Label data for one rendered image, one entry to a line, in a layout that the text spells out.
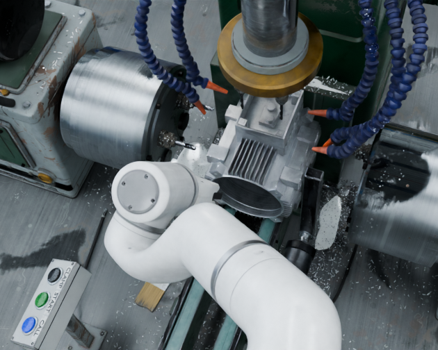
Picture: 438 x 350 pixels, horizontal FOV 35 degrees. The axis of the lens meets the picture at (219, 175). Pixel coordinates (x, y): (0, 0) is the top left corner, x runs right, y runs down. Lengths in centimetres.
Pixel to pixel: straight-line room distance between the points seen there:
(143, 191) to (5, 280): 78
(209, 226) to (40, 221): 92
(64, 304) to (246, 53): 56
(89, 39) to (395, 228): 75
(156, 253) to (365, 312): 75
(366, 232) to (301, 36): 39
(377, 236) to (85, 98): 63
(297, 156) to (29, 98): 55
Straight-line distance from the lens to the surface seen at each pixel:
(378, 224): 128
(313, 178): 114
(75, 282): 131
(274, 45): 112
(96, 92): 139
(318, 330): 68
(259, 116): 136
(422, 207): 126
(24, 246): 167
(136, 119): 135
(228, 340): 139
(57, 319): 130
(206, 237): 80
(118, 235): 98
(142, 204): 93
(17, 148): 155
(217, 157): 136
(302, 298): 69
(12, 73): 145
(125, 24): 196
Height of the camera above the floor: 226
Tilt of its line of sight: 62 degrees down
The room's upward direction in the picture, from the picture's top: 8 degrees counter-clockwise
